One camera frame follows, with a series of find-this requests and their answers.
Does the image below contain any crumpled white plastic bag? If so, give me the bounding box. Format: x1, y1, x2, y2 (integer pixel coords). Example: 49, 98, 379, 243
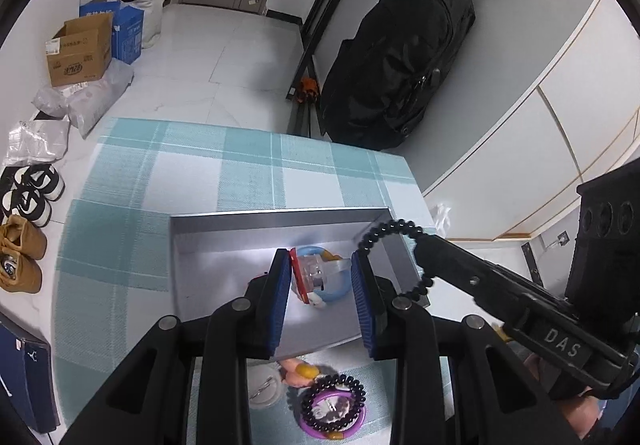
430, 204, 452, 236

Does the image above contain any small grey plastic parcel bag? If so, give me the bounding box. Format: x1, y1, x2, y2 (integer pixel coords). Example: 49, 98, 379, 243
32, 85, 73, 118

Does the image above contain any teal checked tablecloth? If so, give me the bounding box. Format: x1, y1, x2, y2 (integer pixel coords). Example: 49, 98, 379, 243
52, 117, 456, 445

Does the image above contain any brown cardboard box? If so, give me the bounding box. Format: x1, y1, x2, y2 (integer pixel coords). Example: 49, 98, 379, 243
45, 15, 113, 88

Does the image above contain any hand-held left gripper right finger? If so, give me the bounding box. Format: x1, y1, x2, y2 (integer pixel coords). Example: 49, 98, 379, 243
350, 251, 581, 445

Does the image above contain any black backpack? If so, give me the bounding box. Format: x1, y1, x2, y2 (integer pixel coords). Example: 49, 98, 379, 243
319, 0, 488, 150

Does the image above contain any blue cardboard box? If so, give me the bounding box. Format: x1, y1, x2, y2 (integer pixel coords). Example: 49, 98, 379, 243
79, 0, 146, 64

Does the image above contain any grey rectangular tray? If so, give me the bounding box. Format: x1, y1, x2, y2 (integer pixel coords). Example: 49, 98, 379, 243
169, 207, 433, 361

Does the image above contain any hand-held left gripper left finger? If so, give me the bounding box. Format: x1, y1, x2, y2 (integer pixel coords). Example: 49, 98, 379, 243
60, 249, 292, 445

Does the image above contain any black white sneaker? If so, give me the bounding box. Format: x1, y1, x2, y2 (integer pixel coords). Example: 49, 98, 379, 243
15, 164, 66, 200
1, 187, 52, 228

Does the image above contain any orange black clamp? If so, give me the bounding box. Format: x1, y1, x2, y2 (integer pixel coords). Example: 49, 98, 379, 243
295, 79, 321, 103

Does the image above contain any white round pin badge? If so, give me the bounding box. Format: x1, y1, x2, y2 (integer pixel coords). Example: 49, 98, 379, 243
248, 362, 286, 408

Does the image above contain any white tote bag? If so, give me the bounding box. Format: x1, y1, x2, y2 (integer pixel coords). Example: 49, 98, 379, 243
117, 0, 169, 50

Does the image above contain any dark small bead wrap bracelet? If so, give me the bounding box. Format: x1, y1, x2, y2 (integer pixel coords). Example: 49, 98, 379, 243
300, 374, 367, 432

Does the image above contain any large grey plastic parcel bag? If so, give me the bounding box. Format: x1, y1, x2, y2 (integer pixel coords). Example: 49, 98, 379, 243
67, 59, 135, 140

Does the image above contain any person's right hand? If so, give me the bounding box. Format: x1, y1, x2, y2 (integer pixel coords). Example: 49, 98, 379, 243
522, 352, 608, 443

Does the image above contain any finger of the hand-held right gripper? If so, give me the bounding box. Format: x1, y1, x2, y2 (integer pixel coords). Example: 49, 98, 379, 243
413, 234, 568, 332

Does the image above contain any clear plastic bag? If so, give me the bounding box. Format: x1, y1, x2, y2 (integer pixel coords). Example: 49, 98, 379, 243
6, 120, 71, 166

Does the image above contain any peach orange toy figure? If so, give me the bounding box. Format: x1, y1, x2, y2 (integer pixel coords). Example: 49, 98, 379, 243
279, 359, 321, 388

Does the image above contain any dark blue shoe box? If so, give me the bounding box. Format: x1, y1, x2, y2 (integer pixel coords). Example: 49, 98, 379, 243
0, 312, 61, 433

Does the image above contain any black metal frame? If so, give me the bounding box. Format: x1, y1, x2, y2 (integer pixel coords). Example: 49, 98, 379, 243
285, 0, 388, 138

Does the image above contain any large black bead bracelet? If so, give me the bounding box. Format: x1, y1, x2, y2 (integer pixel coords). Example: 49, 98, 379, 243
354, 220, 433, 308

